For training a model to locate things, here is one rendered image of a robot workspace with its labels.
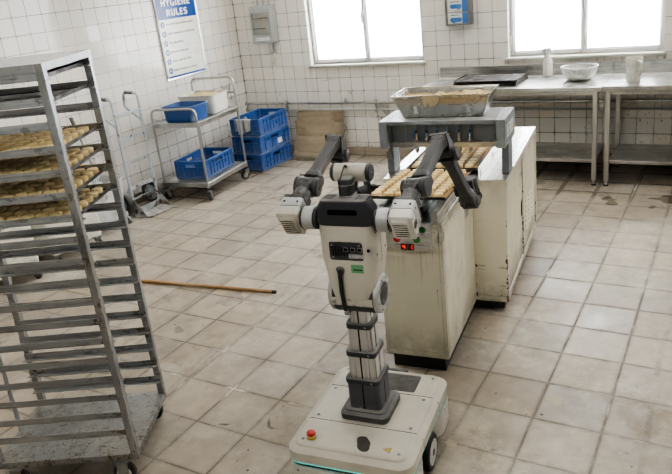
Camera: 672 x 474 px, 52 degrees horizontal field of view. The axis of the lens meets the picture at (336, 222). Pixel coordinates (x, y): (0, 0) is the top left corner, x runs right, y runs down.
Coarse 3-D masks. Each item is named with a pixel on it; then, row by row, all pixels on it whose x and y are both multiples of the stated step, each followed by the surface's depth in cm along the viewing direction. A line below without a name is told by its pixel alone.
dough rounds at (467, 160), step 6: (462, 150) 418; (474, 150) 416; (480, 150) 412; (486, 150) 418; (462, 156) 404; (468, 156) 402; (474, 156) 401; (480, 156) 404; (438, 162) 397; (462, 162) 392; (468, 162) 390; (474, 162) 389; (480, 162) 395
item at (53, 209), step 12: (84, 192) 297; (96, 192) 292; (24, 204) 287; (36, 204) 286; (48, 204) 286; (60, 204) 282; (84, 204) 279; (0, 216) 275; (12, 216) 271; (24, 216) 270; (36, 216) 268
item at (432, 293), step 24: (456, 216) 355; (456, 240) 357; (408, 264) 342; (432, 264) 337; (456, 264) 359; (408, 288) 347; (432, 288) 342; (456, 288) 361; (384, 312) 358; (408, 312) 352; (432, 312) 346; (456, 312) 363; (408, 336) 357; (432, 336) 352; (456, 336) 365; (408, 360) 366; (432, 360) 360
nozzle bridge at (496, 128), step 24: (384, 120) 398; (408, 120) 391; (432, 120) 384; (456, 120) 378; (480, 120) 373; (504, 120) 368; (384, 144) 399; (408, 144) 397; (456, 144) 386; (480, 144) 381; (504, 144) 372; (504, 168) 388
